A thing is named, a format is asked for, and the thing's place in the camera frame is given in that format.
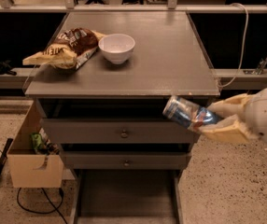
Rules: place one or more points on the brown yellow chip bag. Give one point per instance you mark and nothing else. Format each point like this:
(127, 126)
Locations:
(69, 50)

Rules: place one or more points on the grey top drawer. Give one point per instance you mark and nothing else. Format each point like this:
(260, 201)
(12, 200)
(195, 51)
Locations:
(81, 131)

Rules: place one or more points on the green snack packet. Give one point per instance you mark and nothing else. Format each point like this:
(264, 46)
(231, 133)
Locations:
(37, 142)

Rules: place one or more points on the white ceramic bowl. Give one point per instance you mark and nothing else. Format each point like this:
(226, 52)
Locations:
(117, 48)

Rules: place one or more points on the blue silver redbull can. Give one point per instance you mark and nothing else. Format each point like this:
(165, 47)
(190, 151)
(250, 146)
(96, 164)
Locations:
(188, 114)

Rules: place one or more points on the grey middle drawer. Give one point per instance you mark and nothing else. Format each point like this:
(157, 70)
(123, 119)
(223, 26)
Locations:
(125, 160)

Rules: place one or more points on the grey drawer cabinet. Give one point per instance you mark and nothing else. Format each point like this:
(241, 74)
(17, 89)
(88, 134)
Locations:
(167, 60)

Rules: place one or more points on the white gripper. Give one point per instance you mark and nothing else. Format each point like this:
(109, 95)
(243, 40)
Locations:
(266, 115)

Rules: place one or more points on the open grey bottom drawer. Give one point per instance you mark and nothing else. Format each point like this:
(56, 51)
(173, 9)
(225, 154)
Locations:
(127, 197)

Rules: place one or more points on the cardboard box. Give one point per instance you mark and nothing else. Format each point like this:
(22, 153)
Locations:
(28, 169)

